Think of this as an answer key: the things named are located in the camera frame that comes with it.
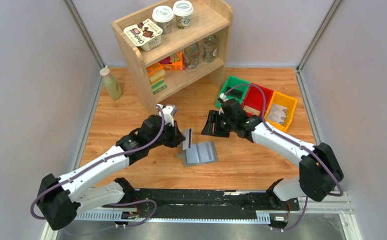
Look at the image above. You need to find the tan card in red bin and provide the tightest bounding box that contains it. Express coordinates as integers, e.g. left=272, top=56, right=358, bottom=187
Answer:
left=244, top=105, right=261, bottom=116

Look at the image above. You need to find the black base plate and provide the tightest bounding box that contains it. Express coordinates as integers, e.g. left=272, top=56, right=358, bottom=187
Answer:
left=122, top=188, right=300, bottom=220

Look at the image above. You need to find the clear glass jar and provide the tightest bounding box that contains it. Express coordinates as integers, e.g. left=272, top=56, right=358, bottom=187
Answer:
left=183, top=42, right=200, bottom=69
left=202, top=33, right=218, bottom=63

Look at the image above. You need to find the left clear glass jar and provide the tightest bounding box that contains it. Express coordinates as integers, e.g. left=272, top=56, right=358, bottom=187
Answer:
left=183, top=42, right=200, bottom=69

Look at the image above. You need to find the black card in green bin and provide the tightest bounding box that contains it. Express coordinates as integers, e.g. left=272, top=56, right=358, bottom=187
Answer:
left=226, top=88, right=244, bottom=99

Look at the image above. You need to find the green plastic bin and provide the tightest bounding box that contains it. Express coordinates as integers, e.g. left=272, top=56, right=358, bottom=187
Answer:
left=217, top=75, right=251, bottom=104

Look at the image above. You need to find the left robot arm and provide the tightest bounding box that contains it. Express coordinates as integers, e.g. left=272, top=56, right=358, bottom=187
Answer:
left=30, top=110, right=186, bottom=231

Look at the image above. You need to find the right paper coffee cup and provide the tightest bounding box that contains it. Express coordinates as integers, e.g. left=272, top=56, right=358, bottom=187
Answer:
left=172, top=0, right=194, bottom=30

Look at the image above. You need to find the green squeeze bottle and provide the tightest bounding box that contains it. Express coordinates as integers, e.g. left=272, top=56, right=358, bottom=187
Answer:
left=99, top=65, right=122, bottom=101

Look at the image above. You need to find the white credit card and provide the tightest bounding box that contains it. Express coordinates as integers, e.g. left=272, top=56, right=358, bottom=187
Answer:
left=269, top=103, right=288, bottom=117
left=182, top=128, right=192, bottom=151
left=267, top=113, right=286, bottom=126

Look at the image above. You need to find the paper coffee cup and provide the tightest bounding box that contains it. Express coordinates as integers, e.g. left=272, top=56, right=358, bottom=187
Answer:
left=172, top=0, right=194, bottom=30
left=152, top=5, right=174, bottom=35

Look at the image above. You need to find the left paper coffee cup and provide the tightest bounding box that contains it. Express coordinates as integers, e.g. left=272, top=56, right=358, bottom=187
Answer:
left=152, top=5, right=174, bottom=35

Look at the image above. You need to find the orange snack package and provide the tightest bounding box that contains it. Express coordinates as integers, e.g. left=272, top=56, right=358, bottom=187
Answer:
left=159, top=50, right=186, bottom=71

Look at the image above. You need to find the wooden shelf unit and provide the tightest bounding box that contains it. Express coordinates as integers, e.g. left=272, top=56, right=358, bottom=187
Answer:
left=111, top=0, right=234, bottom=114

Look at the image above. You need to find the Chobani yogurt pack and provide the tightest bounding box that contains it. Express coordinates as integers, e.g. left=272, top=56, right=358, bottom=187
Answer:
left=123, top=18, right=163, bottom=52

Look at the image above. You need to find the yellow plastic bin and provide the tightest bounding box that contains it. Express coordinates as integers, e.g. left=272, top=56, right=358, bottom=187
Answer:
left=264, top=91, right=298, bottom=132

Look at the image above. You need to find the stacked sponges pack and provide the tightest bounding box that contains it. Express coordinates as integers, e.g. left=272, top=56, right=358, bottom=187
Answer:
left=146, top=62, right=167, bottom=95

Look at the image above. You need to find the red plastic bin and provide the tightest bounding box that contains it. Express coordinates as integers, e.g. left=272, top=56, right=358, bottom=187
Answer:
left=241, top=83, right=274, bottom=117

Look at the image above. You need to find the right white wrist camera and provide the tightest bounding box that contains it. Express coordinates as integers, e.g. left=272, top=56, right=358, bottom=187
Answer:
left=217, top=93, right=228, bottom=104

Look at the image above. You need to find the right clear glass jar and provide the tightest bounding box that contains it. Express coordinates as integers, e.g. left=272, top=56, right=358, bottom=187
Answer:
left=202, top=33, right=218, bottom=63

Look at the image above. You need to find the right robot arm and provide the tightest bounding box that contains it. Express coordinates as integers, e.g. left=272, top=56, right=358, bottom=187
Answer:
left=201, top=99, right=344, bottom=202

